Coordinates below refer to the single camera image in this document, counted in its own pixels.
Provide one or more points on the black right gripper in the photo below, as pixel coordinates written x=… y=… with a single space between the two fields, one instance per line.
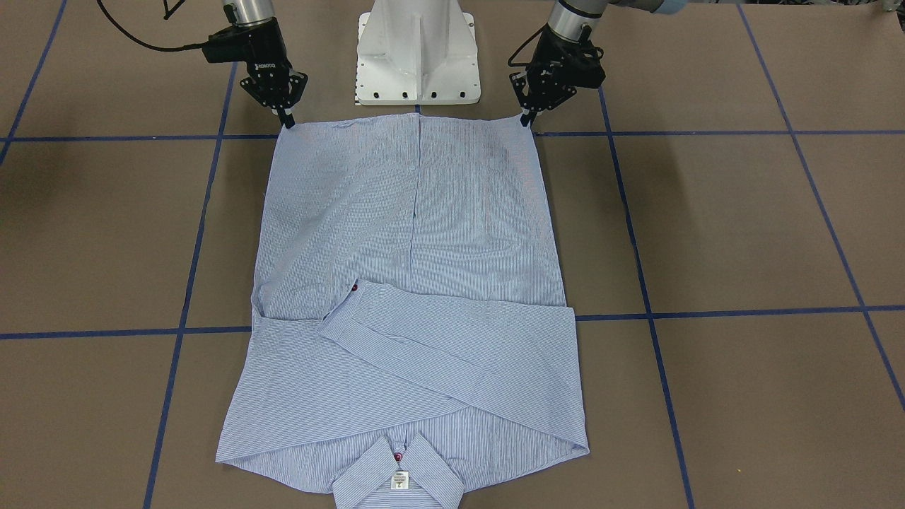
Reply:
x=264 y=54

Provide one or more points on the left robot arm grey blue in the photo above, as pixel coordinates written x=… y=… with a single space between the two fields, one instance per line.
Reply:
x=566 y=18

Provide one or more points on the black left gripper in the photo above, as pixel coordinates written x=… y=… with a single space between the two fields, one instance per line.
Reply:
x=549 y=55

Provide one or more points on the blue striped button shirt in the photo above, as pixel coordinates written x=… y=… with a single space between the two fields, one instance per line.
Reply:
x=410 y=336

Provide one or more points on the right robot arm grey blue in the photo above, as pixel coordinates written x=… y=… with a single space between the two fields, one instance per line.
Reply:
x=247 y=13

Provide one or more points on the brown table mat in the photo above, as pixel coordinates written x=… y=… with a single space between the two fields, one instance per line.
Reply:
x=729 y=216

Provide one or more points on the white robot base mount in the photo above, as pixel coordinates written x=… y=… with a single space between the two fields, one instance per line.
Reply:
x=417 y=53

